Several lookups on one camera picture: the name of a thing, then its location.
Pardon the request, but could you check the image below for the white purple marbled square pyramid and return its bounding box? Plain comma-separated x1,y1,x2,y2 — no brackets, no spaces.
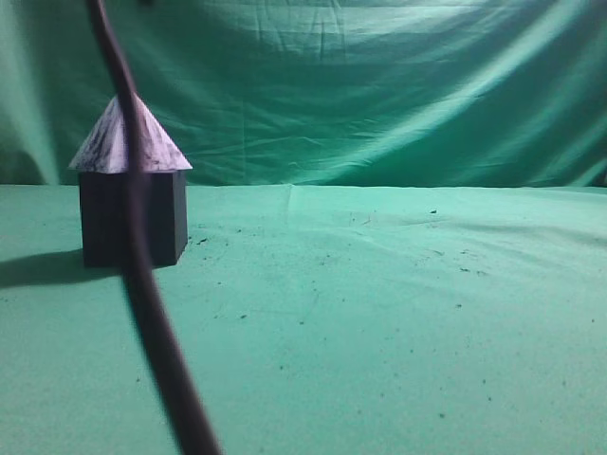
68,96,193,174

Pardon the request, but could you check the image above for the green backdrop cloth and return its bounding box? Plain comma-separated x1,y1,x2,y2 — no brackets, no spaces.
0,0,607,189

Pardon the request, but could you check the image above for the dark blurred cable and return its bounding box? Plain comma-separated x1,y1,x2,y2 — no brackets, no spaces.
83,0,224,455

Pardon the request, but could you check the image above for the green table cloth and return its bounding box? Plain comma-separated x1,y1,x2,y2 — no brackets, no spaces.
1,185,606,454

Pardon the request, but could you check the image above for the dark purple cube block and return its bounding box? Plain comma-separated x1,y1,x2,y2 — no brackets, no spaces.
79,171,188,267

